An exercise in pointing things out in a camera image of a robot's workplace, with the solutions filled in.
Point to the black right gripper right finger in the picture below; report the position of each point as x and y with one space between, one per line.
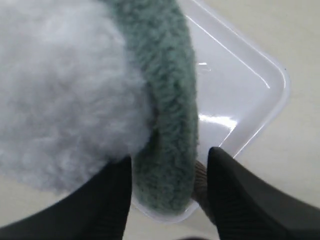
247 208

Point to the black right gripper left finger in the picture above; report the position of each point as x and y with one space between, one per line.
98 210

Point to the green fuzzy scarf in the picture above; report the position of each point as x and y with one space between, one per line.
158 37

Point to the white plush snowman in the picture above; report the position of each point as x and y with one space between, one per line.
69 93

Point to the white plastic tray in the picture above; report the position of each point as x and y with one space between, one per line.
238 89

